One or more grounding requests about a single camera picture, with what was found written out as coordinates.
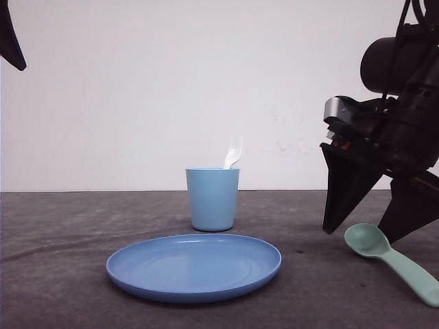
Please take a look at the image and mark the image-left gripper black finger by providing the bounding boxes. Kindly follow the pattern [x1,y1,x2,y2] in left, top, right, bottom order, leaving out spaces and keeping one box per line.
[0,0,27,71]

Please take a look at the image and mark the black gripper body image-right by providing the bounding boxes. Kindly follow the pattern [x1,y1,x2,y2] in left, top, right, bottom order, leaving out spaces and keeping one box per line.
[327,82,438,178]

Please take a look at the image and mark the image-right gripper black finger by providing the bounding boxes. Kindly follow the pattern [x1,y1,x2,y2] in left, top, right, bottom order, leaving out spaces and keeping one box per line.
[378,171,438,243]
[320,143,385,234]

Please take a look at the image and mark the mint green plastic spoon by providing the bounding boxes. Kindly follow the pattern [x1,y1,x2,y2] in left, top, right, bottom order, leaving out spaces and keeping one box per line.
[344,223,438,308]

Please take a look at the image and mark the white plastic fork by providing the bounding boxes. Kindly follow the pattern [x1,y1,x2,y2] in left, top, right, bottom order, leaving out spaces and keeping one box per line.
[222,137,243,169]

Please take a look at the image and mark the light blue plastic cup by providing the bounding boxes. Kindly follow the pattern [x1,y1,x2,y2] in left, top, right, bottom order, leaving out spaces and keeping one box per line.
[186,167,240,232]

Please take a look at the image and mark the blue plastic plate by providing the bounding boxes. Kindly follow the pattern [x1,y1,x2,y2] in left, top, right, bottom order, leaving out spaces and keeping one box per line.
[106,234,282,304]

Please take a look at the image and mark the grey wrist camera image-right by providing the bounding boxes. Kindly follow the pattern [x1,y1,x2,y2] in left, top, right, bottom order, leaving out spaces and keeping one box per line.
[323,96,381,136]

